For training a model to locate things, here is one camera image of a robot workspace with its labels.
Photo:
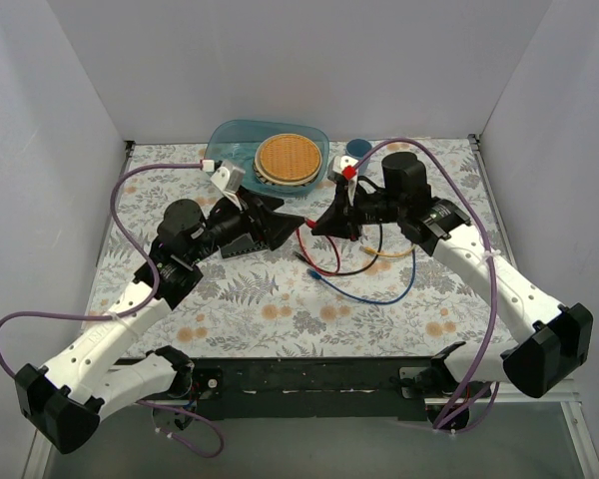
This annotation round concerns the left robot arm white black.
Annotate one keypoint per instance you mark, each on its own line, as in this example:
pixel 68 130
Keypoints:
pixel 73 392

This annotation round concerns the black network switch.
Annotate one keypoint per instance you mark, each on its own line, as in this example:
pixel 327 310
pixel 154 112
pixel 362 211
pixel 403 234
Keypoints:
pixel 241 246

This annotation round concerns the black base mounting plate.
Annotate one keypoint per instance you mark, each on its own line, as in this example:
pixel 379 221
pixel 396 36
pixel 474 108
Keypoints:
pixel 299 386

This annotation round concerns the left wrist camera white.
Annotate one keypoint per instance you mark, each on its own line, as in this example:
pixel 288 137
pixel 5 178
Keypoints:
pixel 227 178

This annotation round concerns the blue plastic cup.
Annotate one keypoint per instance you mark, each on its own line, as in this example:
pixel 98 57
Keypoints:
pixel 358 148

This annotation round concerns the woven wicker round plate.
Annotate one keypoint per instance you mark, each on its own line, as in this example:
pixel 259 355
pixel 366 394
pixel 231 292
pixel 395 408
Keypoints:
pixel 288 160

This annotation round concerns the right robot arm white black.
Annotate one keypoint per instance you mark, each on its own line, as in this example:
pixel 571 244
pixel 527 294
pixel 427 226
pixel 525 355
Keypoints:
pixel 549 340

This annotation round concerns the floral table mat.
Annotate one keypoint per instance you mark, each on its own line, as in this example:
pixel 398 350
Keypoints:
pixel 310 297

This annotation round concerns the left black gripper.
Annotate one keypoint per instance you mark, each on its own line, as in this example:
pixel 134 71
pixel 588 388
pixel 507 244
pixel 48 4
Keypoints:
pixel 255 223

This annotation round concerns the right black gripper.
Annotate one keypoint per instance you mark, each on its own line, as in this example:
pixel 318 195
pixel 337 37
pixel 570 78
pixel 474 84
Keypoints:
pixel 346 214

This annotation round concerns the aluminium frame rail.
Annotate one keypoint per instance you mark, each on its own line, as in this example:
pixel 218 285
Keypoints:
pixel 569 394

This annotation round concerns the teal plastic tub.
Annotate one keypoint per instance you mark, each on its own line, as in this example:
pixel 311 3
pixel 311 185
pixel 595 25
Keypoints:
pixel 237 141

